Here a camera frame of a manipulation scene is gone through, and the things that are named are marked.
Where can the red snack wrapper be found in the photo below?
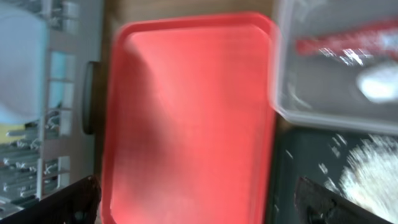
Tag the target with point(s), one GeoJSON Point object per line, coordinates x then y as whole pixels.
{"type": "Point", "coordinates": [376, 38]}

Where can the black waste tray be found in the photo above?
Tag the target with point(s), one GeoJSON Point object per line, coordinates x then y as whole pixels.
{"type": "Point", "coordinates": [320, 155]}

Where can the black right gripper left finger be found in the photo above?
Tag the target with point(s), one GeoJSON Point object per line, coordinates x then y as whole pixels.
{"type": "Point", "coordinates": [76, 204]}

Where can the grey dishwasher rack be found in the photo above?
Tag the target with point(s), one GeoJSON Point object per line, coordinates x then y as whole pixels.
{"type": "Point", "coordinates": [44, 156]}

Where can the small light blue saucer bowl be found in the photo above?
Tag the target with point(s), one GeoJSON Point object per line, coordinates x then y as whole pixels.
{"type": "Point", "coordinates": [23, 44]}

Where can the red plastic tray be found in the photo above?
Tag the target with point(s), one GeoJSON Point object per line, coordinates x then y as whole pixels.
{"type": "Point", "coordinates": [189, 125]}

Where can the white paper napkin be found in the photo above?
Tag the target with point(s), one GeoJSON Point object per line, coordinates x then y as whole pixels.
{"type": "Point", "coordinates": [379, 83]}

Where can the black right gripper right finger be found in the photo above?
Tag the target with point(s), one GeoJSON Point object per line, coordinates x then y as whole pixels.
{"type": "Point", "coordinates": [318, 205]}

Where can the rice food waste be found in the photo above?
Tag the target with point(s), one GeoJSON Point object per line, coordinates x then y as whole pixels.
{"type": "Point", "coordinates": [368, 174]}

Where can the clear plastic waste bin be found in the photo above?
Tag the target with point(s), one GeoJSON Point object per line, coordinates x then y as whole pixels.
{"type": "Point", "coordinates": [320, 90]}

